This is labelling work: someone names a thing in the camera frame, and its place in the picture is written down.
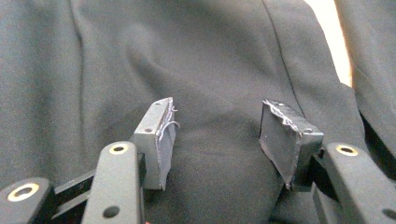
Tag black pants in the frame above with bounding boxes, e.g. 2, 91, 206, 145
0, 0, 396, 224

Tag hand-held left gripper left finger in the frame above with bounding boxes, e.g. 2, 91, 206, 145
81, 96, 182, 224

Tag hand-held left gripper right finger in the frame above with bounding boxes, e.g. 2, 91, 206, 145
258, 98, 396, 224

